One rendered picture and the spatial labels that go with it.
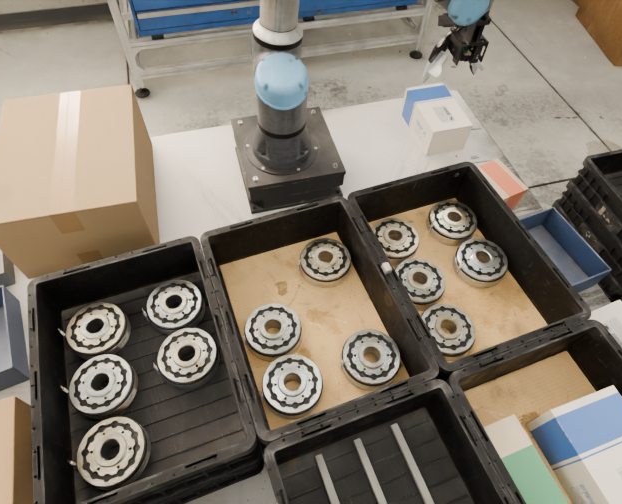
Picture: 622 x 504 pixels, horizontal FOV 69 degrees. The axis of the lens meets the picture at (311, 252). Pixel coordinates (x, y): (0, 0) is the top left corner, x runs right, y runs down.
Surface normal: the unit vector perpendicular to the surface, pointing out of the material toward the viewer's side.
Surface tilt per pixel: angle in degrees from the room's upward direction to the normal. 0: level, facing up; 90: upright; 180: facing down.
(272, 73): 10
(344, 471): 0
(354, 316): 0
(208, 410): 0
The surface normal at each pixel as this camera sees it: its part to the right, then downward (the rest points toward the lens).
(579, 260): -0.92, 0.31
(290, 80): 0.07, -0.43
